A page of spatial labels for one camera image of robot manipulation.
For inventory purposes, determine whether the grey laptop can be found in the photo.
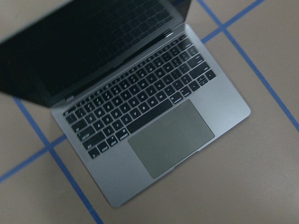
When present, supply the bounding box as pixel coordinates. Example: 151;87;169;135
0;0;251;207

